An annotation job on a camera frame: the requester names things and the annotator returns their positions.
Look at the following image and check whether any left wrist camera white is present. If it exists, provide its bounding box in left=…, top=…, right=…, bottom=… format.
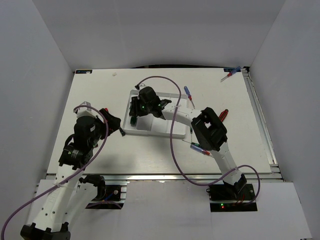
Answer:
left=73, top=101, right=96, bottom=118

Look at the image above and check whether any white compartment tray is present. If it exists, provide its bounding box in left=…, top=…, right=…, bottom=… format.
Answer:
left=122, top=90, right=189, bottom=139

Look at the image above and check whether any black green precision screwdriver front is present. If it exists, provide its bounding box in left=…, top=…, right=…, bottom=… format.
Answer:
left=182, top=139, right=200, bottom=148

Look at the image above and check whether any blue screwdriver front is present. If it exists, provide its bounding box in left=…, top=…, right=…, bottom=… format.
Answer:
left=190, top=145, right=212, bottom=156

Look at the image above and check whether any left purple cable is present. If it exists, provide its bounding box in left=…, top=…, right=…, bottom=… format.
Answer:
left=0, top=106, right=111, bottom=236

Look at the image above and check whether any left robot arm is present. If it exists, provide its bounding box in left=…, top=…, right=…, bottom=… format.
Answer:
left=20, top=105, right=121, bottom=240

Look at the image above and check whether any blue screwdriver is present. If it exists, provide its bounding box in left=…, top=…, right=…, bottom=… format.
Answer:
left=183, top=86, right=195, bottom=109
left=190, top=145, right=212, bottom=156

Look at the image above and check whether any black green precision screwdriver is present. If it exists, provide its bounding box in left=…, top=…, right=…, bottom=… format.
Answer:
left=189, top=127, right=193, bottom=142
left=182, top=139, right=200, bottom=148
left=119, top=127, right=126, bottom=137

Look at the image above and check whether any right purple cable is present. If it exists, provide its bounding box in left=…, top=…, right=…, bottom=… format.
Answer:
left=134, top=76, right=261, bottom=207

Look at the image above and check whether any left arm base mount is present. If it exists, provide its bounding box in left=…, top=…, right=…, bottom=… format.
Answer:
left=77, top=174, right=124, bottom=209

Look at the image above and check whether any blue screwdriver back corner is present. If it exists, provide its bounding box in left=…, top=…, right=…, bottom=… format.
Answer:
left=220, top=66, right=241, bottom=82

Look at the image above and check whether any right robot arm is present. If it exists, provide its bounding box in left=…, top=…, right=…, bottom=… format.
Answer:
left=129, top=86, right=247, bottom=200

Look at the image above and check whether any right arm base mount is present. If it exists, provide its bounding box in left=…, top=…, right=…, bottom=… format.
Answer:
left=206, top=183, right=258, bottom=213

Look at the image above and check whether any purple cable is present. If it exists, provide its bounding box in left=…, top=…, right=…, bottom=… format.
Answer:
left=134, top=76, right=261, bottom=207
left=0, top=106, right=111, bottom=236

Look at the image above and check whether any long green screwdriver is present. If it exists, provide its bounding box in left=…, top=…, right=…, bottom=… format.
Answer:
left=130, top=116, right=138, bottom=127

